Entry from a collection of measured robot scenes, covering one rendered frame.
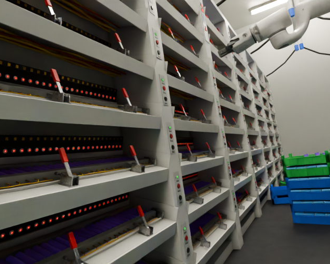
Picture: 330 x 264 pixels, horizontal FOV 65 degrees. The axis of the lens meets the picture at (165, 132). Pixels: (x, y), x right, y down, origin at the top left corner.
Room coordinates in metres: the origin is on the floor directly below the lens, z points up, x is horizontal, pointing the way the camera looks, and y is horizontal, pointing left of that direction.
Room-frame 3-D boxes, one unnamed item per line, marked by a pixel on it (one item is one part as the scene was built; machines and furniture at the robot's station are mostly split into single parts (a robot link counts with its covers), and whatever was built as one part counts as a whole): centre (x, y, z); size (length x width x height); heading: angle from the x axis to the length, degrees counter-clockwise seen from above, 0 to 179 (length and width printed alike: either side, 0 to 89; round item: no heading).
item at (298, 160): (1.89, -0.99, 0.44); 0.30 x 0.20 x 0.08; 48
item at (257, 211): (2.27, -0.60, 0.87); 0.20 x 0.09 x 1.74; 61
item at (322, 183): (1.89, -0.99, 0.28); 0.30 x 0.20 x 0.08; 48
